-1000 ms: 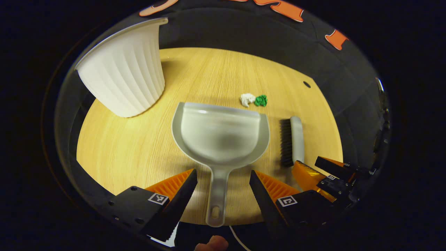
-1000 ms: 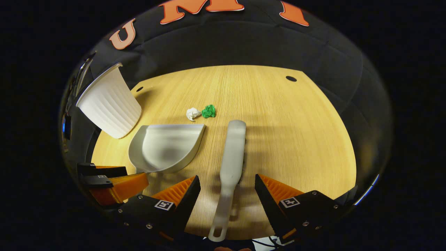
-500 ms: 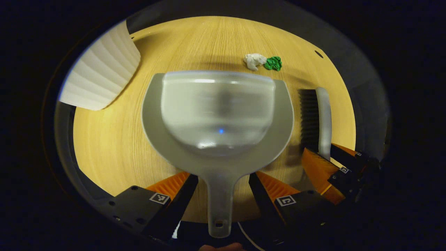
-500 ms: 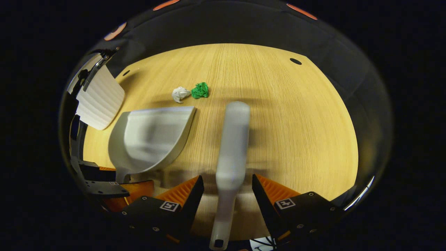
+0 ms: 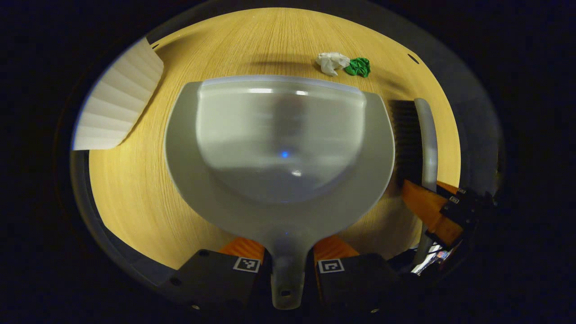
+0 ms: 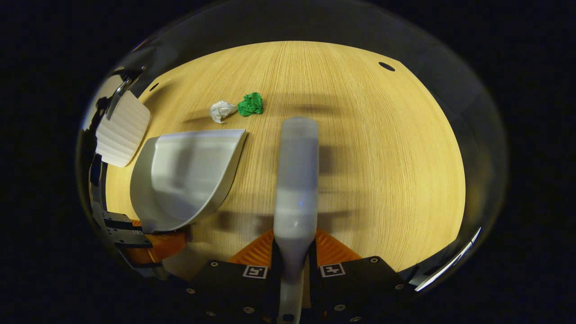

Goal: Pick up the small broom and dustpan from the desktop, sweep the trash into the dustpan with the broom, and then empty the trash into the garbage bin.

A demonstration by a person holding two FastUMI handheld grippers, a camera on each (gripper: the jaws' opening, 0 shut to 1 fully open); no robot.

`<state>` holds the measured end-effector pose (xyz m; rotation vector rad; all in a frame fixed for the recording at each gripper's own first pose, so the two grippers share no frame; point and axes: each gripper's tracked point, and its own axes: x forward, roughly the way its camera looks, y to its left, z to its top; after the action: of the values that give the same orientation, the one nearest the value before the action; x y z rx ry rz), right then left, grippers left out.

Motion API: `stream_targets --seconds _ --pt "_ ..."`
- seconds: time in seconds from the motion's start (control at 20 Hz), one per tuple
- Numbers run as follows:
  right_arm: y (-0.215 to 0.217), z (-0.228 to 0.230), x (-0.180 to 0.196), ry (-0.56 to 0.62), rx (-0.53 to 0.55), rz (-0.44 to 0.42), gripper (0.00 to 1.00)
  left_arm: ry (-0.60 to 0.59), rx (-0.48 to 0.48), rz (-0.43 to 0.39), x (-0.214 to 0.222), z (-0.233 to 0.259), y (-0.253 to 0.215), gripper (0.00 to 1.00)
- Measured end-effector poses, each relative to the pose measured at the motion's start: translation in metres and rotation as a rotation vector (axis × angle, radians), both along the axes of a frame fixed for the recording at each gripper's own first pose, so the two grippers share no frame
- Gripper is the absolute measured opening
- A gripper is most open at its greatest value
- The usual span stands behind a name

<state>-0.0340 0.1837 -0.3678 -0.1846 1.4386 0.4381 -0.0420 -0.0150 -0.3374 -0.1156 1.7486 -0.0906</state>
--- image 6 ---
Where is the small grey broom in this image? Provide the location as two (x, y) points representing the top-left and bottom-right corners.
(273, 116), (321, 324)

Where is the grey dustpan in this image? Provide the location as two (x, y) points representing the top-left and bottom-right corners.
(130, 129), (248, 234)

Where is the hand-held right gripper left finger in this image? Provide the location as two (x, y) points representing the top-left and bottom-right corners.
(184, 229), (283, 324)

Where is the white paper ball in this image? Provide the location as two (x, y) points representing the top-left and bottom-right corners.
(209, 100), (238, 124)

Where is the silver metal clamp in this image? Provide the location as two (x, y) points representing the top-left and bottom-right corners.
(106, 67), (147, 121)

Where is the green paper ball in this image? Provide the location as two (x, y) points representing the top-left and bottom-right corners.
(237, 92), (264, 117)

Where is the white ribbed garbage bin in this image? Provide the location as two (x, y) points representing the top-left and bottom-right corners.
(95, 90), (151, 168)

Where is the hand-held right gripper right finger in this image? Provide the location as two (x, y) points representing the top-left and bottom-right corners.
(308, 229), (417, 324)

